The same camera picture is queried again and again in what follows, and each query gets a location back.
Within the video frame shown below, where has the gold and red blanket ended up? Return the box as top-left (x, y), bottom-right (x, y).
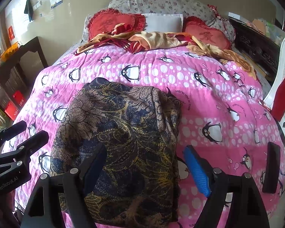
top-left (76, 23), bottom-right (256, 79)

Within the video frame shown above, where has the yellow basket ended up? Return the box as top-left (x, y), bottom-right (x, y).
top-left (0, 42), bottom-right (20, 62)

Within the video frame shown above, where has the black phone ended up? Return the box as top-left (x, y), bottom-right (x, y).
top-left (262, 142), bottom-right (281, 194)

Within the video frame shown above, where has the red paper bag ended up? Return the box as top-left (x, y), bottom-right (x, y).
top-left (4, 90), bottom-right (25, 121)

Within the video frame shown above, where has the red heart pillow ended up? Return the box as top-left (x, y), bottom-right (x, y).
top-left (183, 16), bottom-right (231, 49)
top-left (87, 8), bottom-right (146, 40)

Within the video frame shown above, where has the dark carved wooden cabinet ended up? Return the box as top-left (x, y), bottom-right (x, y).
top-left (229, 18), bottom-right (279, 84)

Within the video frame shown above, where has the dark floral patterned garment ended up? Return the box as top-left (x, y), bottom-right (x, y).
top-left (50, 78), bottom-right (182, 227)

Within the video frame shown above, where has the dark wooden side table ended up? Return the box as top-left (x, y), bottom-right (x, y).
top-left (0, 36), bottom-right (49, 101)

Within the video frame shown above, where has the white small pillow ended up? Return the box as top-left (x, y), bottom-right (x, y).
top-left (143, 13), bottom-right (184, 32)

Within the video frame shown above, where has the floral bed pillow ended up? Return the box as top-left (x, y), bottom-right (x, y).
top-left (82, 0), bottom-right (236, 43)

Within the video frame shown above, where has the pink penguin blanket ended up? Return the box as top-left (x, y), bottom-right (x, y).
top-left (3, 45), bottom-right (285, 227)

